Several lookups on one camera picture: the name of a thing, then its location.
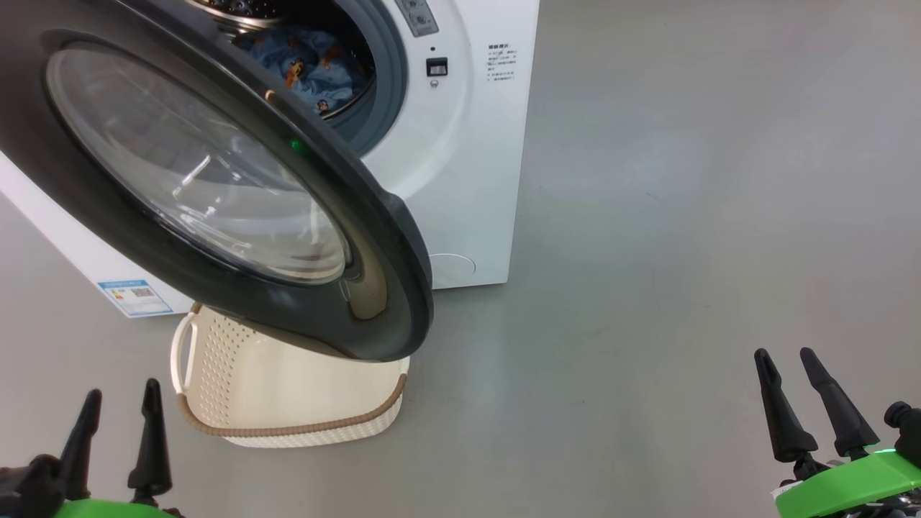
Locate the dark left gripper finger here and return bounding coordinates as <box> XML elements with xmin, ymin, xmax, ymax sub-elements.
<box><xmin>128</xmin><ymin>378</ymin><xmax>173</xmax><ymax>503</ymax></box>
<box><xmin>58</xmin><ymin>388</ymin><xmax>103</xmax><ymax>501</ymax></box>

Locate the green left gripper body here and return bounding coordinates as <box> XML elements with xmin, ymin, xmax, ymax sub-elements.
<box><xmin>0</xmin><ymin>453</ymin><xmax>182</xmax><ymax>518</ymax></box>

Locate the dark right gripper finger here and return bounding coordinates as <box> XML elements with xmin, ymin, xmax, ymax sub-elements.
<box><xmin>753</xmin><ymin>348</ymin><xmax>819</xmax><ymax>463</ymax></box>
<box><xmin>799</xmin><ymin>347</ymin><xmax>880</xmax><ymax>458</ymax></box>

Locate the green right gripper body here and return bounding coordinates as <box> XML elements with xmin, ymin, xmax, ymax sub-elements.
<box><xmin>773</xmin><ymin>448</ymin><xmax>921</xmax><ymax>518</ymax></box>

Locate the dark round washer door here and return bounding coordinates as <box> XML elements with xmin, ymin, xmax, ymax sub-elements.
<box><xmin>0</xmin><ymin>0</ymin><xmax>435</xmax><ymax>363</ymax></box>

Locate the blue bear print garment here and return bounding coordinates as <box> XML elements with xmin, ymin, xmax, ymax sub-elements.
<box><xmin>237</xmin><ymin>27</ymin><xmax>375</xmax><ymax>117</ymax></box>

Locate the white front-load washing machine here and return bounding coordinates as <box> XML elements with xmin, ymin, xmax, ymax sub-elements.
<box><xmin>0</xmin><ymin>0</ymin><xmax>540</xmax><ymax>319</ymax></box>

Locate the stainless steel washing machine drum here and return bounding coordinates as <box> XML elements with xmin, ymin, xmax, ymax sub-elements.
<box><xmin>187</xmin><ymin>0</ymin><xmax>375</xmax><ymax>119</ymax></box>

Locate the cream perforated laundry basket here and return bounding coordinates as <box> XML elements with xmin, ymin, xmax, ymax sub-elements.
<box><xmin>170</xmin><ymin>302</ymin><xmax>411</xmax><ymax>449</ymax></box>

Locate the blue energy label sticker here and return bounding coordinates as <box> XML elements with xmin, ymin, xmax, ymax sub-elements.
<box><xmin>98</xmin><ymin>279</ymin><xmax>174</xmax><ymax>318</ymax></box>

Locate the round drain filter cover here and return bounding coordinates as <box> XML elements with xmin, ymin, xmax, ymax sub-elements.
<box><xmin>430</xmin><ymin>252</ymin><xmax>477</xmax><ymax>285</ymax></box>

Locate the grey label plate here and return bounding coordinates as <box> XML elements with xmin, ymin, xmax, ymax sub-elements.
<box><xmin>394</xmin><ymin>0</ymin><xmax>440</xmax><ymax>38</ymax></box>

